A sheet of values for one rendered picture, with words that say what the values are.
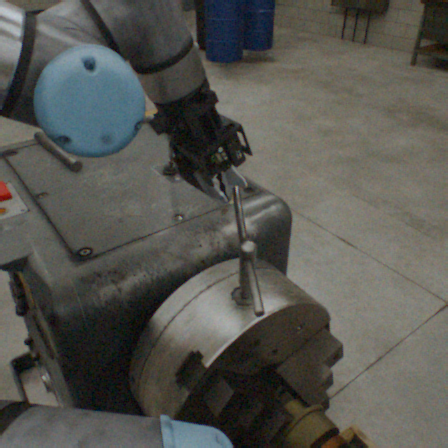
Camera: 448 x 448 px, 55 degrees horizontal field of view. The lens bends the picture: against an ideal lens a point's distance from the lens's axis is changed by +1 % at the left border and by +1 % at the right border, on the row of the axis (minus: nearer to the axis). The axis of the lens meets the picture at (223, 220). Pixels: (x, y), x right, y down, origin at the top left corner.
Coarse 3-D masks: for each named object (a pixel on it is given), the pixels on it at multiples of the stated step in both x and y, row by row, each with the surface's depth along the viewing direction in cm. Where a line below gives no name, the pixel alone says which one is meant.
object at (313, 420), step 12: (288, 408) 59; (300, 408) 59; (312, 408) 58; (324, 408) 60; (300, 420) 56; (312, 420) 56; (324, 420) 57; (288, 432) 56; (300, 432) 55; (312, 432) 55; (324, 432) 55; (336, 432) 58; (276, 444) 56; (288, 444) 56; (300, 444) 55; (312, 444) 54; (324, 444) 54; (336, 444) 54; (348, 444) 56
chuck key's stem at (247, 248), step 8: (240, 248) 54; (248, 248) 54; (256, 248) 55; (240, 256) 55; (248, 256) 54; (240, 264) 55; (240, 272) 56; (240, 280) 57; (248, 288) 58; (248, 296) 59
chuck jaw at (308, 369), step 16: (320, 336) 67; (304, 352) 66; (320, 352) 65; (336, 352) 65; (272, 368) 67; (288, 368) 64; (304, 368) 64; (320, 368) 63; (288, 384) 63; (304, 384) 62; (320, 384) 62; (304, 400) 61; (320, 400) 60
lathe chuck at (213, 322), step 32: (224, 288) 60; (288, 288) 63; (192, 320) 58; (224, 320) 56; (256, 320) 56; (288, 320) 60; (320, 320) 66; (160, 352) 58; (192, 352) 56; (224, 352) 54; (256, 352) 59; (288, 352) 65; (160, 384) 57; (192, 416) 57
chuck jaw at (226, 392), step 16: (192, 368) 55; (208, 368) 54; (192, 384) 54; (208, 384) 55; (224, 384) 53; (240, 384) 56; (256, 384) 59; (208, 400) 54; (224, 400) 52; (240, 400) 54; (256, 400) 55; (272, 400) 58; (224, 416) 53; (240, 416) 55; (256, 416) 54; (272, 416) 56; (288, 416) 56; (272, 432) 55
